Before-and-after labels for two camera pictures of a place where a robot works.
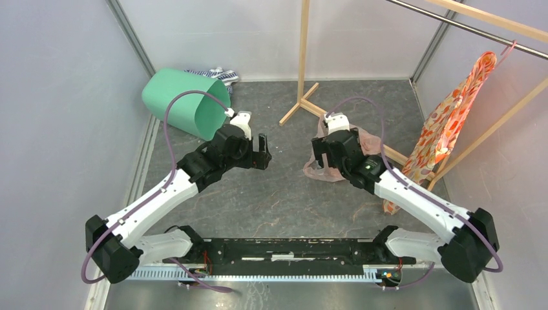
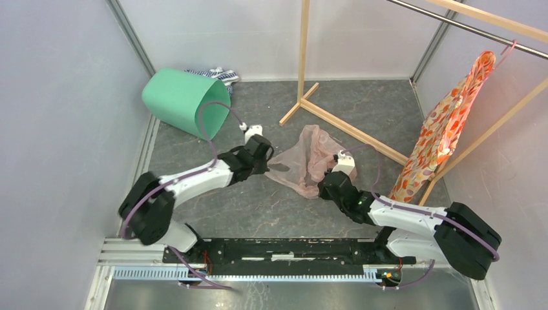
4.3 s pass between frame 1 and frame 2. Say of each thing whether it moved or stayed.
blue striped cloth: stayed
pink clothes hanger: stayed
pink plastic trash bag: moved
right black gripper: moved
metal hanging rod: stayed
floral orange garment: stayed
